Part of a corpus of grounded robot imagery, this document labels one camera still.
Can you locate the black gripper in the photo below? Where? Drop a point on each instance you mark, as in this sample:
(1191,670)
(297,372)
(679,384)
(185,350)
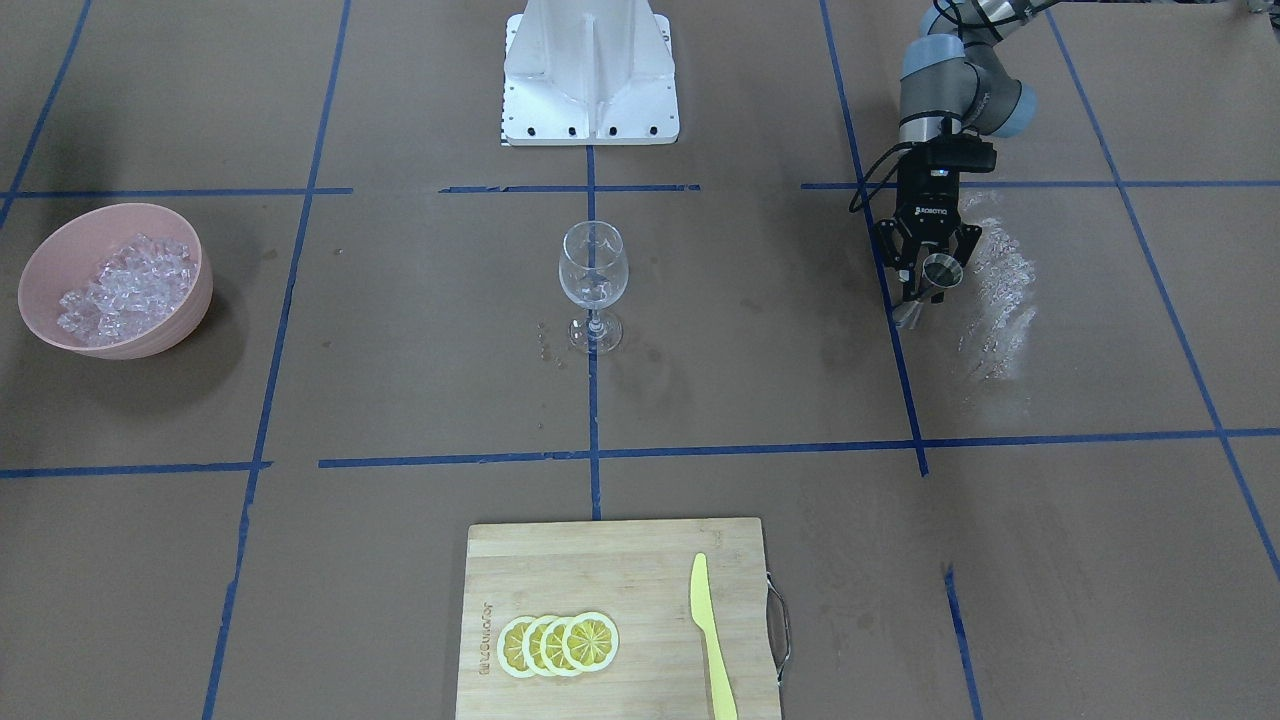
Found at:
(926,201)

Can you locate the steel double jigger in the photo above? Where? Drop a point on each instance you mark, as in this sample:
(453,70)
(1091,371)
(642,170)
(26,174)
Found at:
(938,273)

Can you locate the clear ice cubes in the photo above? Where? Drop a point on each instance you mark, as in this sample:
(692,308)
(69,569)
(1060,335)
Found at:
(131,292)

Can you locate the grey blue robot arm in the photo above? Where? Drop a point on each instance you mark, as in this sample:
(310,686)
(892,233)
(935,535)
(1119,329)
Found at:
(955,96)

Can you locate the clear wine glass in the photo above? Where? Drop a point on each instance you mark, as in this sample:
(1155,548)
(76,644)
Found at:
(593,274)

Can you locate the bamboo cutting board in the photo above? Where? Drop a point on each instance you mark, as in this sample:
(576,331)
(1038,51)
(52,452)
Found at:
(637,572)

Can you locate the yellow plastic knife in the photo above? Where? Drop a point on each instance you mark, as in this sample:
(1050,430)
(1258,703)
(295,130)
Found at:
(702,613)

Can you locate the lemon slice four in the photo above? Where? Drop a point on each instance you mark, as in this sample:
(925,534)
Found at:
(590,642)

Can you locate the lemon slice three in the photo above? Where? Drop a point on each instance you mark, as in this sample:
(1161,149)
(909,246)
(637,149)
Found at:
(551,648)

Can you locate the lemon slice two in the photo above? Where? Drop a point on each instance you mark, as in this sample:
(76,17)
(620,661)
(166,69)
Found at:
(532,645)

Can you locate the lemon slice one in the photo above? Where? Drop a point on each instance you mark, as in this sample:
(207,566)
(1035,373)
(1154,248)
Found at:
(511,657)

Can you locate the pink bowl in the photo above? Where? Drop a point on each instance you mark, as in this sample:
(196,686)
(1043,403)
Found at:
(69,256)

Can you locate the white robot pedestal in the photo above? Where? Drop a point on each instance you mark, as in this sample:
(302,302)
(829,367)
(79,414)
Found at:
(579,73)

